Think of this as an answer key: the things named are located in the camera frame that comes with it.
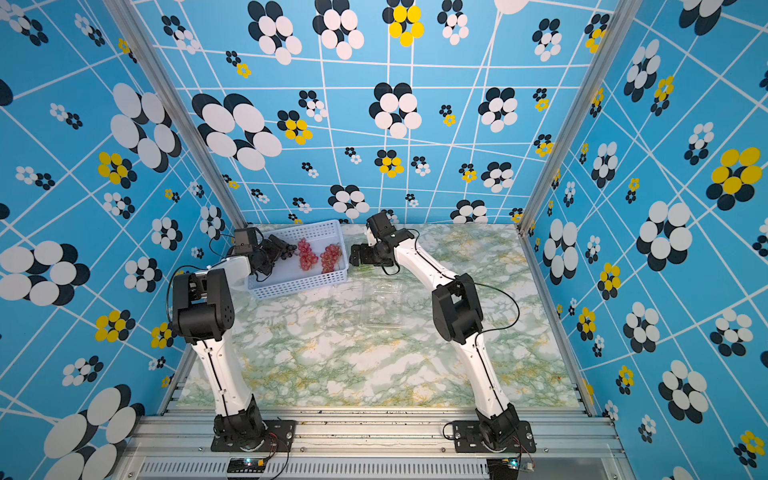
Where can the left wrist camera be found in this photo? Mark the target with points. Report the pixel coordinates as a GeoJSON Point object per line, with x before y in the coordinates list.
{"type": "Point", "coordinates": [246, 241]}

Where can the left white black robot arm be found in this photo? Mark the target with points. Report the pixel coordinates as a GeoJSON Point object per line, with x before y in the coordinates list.
{"type": "Point", "coordinates": [203, 314]}

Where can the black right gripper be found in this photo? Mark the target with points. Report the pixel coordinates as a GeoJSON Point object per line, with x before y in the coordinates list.
{"type": "Point", "coordinates": [364, 248]}

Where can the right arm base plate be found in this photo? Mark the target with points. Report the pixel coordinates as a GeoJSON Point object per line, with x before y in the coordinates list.
{"type": "Point", "coordinates": [473, 437]}

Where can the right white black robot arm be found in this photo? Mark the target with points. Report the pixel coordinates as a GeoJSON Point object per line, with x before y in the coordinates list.
{"type": "Point", "coordinates": [457, 317]}

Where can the red grape bunch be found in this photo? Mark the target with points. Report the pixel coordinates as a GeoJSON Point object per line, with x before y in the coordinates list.
{"type": "Point", "coordinates": [307, 258]}
{"type": "Point", "coordinates": [331, 257]}

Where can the red grape bunch left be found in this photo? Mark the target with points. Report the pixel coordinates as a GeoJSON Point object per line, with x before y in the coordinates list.
{"type": "Point", "coordinates": [307, 258]}

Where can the light blue perforated plastic basket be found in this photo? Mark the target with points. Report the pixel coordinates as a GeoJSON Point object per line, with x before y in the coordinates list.
{"type": "Point", "coordinates": [287, 277]}

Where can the right green circuit board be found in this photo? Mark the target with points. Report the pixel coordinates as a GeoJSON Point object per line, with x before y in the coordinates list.
{"type": "Point", "coordinates": [504, 468]}

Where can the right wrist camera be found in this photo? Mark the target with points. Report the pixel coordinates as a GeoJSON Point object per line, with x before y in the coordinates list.
{"type": "Point", "coordinates": [380, 226]}

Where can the aluminium front rail frame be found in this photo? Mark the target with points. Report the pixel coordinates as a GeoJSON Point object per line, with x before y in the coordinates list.
{"type": "Point", "coordinates": [377, 443]}

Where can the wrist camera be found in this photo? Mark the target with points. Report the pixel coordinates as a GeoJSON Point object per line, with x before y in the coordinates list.
{"type": "Point", "coordinates": [246, 241]}
{"type": "Point", "coordinates": [380, 226]}

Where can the red grape bunch right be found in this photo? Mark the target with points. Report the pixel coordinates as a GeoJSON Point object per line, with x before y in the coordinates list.
{"type": "Point", "coordinates": [331, 257]}

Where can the green circuit board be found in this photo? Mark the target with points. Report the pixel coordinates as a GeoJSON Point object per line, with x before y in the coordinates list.
{"type": "Point", "coordinates": [246, 468]}
{"type": "Point", "coordinates": [504, 468]}

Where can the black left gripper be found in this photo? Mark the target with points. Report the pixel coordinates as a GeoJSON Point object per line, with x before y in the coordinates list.
{"type": "Point", "coordinates": [274, 251]}

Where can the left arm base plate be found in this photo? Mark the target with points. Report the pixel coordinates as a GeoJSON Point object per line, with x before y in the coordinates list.
{"type": "Point", "coordinates": [273, 436]}

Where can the left green circuit board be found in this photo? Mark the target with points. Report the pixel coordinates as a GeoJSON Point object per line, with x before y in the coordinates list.
{"type": "Point", "coordinates": [246, 468]}

